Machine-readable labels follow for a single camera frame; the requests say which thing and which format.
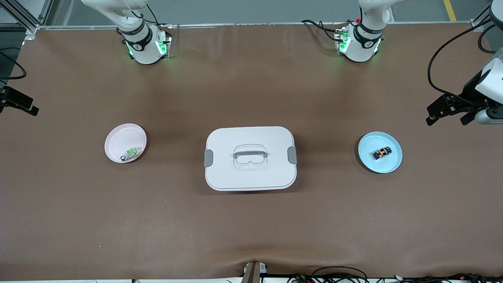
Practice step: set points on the orange and black switch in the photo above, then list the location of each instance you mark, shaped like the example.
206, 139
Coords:
382, 153

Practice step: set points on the brown mount bracket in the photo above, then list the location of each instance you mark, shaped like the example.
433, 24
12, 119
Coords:
251, 273

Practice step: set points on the pink round plate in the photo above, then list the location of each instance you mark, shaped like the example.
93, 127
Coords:
118, 137

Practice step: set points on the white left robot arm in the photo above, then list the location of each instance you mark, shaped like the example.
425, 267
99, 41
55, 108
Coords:
363, 45

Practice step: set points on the brown table cover mat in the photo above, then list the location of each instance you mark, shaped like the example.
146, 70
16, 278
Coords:
251, 228

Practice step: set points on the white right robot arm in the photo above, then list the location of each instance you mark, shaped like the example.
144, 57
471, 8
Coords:
145, 47

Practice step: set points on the aluminium profile frame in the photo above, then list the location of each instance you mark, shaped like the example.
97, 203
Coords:
31, 26

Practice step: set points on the pink box with white lid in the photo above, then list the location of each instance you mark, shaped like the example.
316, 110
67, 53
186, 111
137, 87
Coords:
251, 173

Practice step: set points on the green and clear switch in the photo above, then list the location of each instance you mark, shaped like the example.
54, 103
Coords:
133, 152

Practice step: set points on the light blue round plate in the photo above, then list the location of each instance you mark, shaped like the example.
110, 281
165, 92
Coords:
373, 165

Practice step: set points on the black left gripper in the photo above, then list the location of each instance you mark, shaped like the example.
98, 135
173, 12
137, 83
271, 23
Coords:
469, 93

